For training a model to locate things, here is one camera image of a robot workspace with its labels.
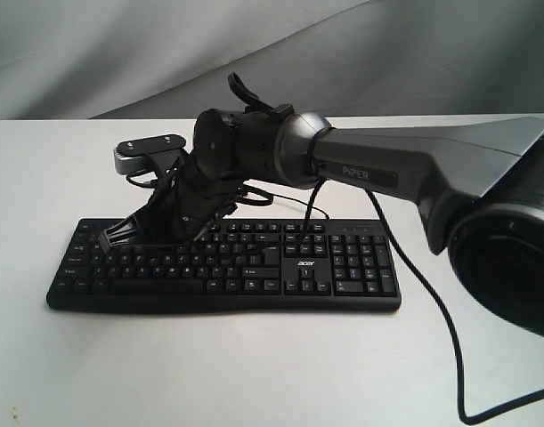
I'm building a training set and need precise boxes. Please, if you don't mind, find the grey backdrop cloth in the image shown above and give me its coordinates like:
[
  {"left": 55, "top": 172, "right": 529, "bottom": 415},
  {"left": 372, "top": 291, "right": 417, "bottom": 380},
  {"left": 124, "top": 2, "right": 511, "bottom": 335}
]
[{"left": 0, "top": 1, "right": 544, "bottom": 119}]

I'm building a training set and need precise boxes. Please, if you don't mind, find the black Acer keyboard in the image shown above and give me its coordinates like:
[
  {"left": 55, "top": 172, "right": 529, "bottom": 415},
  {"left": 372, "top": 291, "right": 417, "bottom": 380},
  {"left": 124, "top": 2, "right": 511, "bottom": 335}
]
[{"left": 46, "top": 219, "right": 402, "bottom": 315}]

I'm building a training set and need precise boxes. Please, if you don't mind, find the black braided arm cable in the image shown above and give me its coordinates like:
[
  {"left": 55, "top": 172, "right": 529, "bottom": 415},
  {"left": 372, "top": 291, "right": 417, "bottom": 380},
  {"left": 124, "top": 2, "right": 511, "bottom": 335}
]
[{"left": 297, "top": 177, "right": 544, "bottom": 423}]

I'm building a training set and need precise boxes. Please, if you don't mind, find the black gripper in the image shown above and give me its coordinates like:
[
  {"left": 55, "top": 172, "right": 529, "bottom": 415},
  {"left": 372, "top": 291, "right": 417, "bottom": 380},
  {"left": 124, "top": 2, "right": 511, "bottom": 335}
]
[{"left": 97, "top": 154, "right": 240, "bottom": 250}]

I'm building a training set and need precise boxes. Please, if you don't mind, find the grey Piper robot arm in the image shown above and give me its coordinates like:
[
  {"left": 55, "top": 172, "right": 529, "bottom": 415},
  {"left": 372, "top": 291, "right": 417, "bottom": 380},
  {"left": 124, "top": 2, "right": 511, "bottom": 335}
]
[{"left": 99, "top": 105, "right": 544, "bottom": 337}]

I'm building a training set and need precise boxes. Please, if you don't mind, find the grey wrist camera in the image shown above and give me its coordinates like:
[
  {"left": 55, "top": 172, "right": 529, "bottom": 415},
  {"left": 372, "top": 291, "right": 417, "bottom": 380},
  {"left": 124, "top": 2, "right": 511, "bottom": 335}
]
[{"left": 113, "top": 134, "right": 186, "bottom": 176}]

